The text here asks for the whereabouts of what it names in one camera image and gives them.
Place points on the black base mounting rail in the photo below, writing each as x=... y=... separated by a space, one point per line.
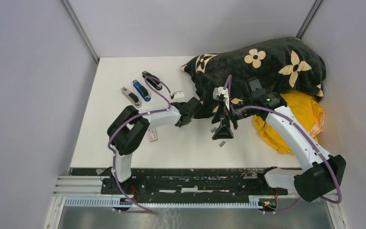
x=190 y=186

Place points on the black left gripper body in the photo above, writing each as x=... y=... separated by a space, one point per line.
x=182 y=124

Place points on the red white staple box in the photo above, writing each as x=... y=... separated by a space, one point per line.
x=152 y=135

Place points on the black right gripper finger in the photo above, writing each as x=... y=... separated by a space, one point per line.
x=223 y=132
x=220 y=114

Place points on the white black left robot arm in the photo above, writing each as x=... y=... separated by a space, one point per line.
x=130 y=127

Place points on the black stapler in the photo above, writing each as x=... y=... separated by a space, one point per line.
x=153 y=80

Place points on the blue stapler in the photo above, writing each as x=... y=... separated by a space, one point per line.
x=141 y=90

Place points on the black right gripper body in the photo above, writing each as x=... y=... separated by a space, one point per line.
x=235 y=117

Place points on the beige stapler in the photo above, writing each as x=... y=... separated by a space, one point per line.
x=132 y=98

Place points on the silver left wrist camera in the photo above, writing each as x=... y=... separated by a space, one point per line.
x=177 y=97

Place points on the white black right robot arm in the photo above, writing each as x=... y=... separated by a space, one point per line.
x=321 y=173

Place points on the black floral plush pillow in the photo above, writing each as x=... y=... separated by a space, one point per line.
x=281 y=65

